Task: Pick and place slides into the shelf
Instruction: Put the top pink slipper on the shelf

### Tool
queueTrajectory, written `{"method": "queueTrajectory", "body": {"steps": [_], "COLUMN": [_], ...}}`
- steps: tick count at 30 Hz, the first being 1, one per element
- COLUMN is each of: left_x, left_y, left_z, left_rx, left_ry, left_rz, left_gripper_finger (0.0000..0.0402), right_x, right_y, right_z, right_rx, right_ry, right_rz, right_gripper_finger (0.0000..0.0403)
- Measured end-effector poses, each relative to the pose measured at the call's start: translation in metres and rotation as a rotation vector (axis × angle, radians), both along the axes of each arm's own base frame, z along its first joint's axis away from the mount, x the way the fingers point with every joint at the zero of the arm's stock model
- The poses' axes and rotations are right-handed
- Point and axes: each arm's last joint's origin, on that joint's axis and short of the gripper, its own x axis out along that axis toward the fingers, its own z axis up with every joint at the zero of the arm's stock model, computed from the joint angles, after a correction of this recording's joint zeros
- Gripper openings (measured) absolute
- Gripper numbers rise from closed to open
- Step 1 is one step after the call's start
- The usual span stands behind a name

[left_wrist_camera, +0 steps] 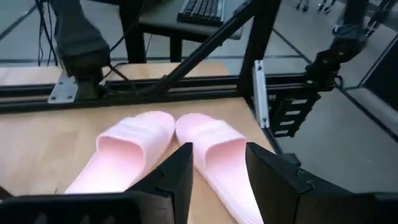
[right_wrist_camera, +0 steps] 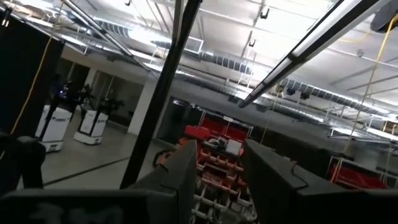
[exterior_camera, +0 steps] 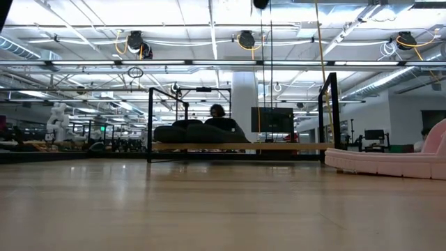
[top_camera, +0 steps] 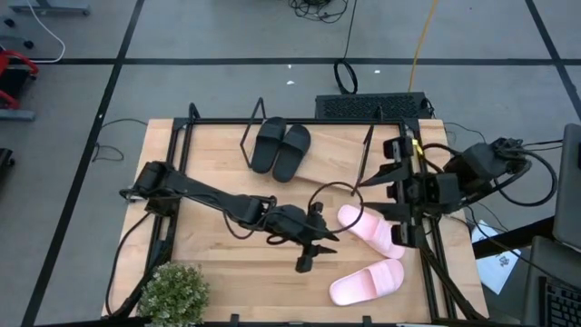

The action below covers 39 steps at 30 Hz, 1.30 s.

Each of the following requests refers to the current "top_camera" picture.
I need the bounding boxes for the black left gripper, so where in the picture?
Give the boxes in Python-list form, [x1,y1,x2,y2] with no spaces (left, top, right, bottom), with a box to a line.
[265,203,340,274]

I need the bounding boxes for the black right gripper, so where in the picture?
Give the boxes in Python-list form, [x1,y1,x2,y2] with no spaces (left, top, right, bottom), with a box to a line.
[351,134,430,250]

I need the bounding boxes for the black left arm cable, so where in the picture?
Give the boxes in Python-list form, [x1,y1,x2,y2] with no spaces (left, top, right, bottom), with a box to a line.
[307,181,365,237]

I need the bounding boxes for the black keyboard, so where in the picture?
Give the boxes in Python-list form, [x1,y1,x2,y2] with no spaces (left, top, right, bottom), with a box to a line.
[314,91,431,121]

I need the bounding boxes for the black coiled cable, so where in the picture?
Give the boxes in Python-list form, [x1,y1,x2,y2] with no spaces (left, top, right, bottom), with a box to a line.
[332,0,360,96]

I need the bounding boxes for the small green potted plant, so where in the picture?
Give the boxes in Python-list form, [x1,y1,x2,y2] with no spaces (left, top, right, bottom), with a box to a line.
[134,261,212,322]

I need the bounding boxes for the black aluminium table frame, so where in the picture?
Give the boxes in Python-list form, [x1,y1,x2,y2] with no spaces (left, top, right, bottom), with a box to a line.
[163,102,490,322]

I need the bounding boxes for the black frame wooden shelf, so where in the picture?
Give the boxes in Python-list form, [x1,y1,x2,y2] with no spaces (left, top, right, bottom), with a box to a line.
[239,95,379,197]

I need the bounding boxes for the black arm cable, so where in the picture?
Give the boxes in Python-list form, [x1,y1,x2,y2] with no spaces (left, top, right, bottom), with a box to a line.
[307,181,365,237]
[492,137,560,209]

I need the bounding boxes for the red frame cart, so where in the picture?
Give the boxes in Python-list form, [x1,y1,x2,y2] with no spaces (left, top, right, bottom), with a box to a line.
[0,48,41,111]

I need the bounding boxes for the white paper sheet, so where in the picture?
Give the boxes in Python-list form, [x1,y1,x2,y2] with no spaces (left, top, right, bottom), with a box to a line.
[470,219,524,296]

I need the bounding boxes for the black slide sandal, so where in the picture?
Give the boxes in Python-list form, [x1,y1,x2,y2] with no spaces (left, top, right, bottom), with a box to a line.
[250,115,289,175]
[271,123,313,184]

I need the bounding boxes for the pink slide sandal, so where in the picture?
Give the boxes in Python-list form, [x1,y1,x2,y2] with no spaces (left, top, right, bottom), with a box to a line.
[328,258,406,307]
[337,203,407,261]

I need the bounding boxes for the yellow hanging cable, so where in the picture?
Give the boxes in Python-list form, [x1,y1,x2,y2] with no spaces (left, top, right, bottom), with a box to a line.
[407,0,440,94]

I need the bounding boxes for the gray laptop lid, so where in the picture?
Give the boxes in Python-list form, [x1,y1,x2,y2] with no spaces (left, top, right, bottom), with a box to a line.
[551,122,581,252]

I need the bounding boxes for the gray laptop with keyboard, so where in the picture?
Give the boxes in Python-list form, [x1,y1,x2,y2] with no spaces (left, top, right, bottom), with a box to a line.
[520,234,581,327]

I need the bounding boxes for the tangled black cables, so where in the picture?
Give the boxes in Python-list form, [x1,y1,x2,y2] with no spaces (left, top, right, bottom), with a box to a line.
[287,0,351,25]

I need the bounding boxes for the white cable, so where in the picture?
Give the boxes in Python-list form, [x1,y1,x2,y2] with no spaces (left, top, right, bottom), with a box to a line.
[25,0,67,64]

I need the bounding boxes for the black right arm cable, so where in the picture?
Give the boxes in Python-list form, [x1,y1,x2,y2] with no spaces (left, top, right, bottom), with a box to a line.
[492,137,560,209]

